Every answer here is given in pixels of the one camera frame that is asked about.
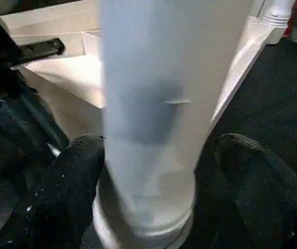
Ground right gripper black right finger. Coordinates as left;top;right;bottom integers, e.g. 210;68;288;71
212;132;297;249

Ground white plastic table leg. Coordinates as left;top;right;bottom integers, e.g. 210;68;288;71
261;0;297;45
92;0;256;249

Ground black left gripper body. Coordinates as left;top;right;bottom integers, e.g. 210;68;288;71
0;20;70;172

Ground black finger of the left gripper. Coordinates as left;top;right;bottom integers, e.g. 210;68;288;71
12;38;66;66

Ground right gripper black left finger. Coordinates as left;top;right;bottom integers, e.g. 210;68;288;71
0;133;106;249

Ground white plastic table top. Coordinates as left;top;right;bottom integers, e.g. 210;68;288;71
1;0;274;141

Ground black plastic mat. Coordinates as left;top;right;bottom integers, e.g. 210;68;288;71
0;31;297;249

